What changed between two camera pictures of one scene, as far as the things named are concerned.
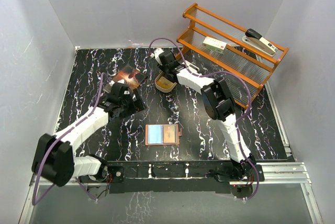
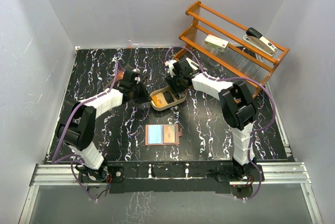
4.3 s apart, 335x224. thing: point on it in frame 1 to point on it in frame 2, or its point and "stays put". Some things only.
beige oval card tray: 164,84 to 164,98
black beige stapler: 254,40 stays put
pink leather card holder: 159,134 stays put
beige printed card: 169,134 stays put
